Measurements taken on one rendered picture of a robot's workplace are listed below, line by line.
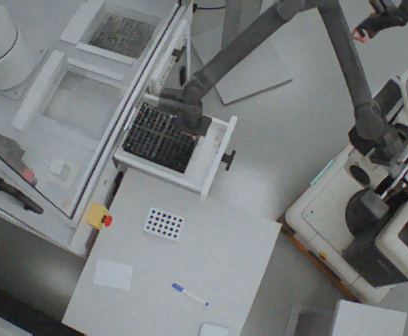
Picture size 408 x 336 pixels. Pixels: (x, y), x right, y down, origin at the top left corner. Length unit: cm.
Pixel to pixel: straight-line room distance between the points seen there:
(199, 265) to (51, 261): 108
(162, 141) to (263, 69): 128
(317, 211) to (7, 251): 164
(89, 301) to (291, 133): 151
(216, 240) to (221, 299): 21
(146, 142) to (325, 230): 101
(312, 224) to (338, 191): 21
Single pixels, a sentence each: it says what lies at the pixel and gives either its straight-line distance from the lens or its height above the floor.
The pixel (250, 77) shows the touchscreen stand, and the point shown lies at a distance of 261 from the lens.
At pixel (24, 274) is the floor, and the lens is 245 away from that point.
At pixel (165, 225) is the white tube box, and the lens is 151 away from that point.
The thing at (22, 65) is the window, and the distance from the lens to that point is 82.
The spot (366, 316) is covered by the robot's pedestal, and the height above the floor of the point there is 76.
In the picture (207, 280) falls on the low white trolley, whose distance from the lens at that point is 152.
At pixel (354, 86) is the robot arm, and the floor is 132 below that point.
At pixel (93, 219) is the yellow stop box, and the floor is 91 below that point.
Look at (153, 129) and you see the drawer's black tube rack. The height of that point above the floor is 90.
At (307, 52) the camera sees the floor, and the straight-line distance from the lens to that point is 283.
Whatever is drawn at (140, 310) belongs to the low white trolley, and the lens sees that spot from 153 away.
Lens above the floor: 228
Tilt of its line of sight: 72 degrees down
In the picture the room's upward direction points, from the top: 5 degrees clockwise
